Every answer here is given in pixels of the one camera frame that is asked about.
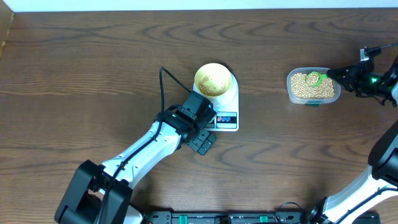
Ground pile of soybeans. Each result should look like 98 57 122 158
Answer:
290 73 335 99

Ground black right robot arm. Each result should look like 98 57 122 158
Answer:
304 56 397 223

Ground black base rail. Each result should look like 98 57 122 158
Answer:
136 210 382 224

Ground clear plastic container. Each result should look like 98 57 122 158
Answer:
287 67 341 105

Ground white digital kitchen scale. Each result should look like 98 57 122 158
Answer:
193 71 239 132

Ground yellow plastic bowl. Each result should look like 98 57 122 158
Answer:
194 63 232 93

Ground green label under container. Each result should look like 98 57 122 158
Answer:
305 104 320 107

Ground green plastic measuring scoop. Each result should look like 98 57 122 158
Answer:
305 72 328 87

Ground soybeans in yellow bowl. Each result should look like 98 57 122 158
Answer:
198 75 230 96

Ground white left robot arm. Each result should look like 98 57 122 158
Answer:
54 122 216 223

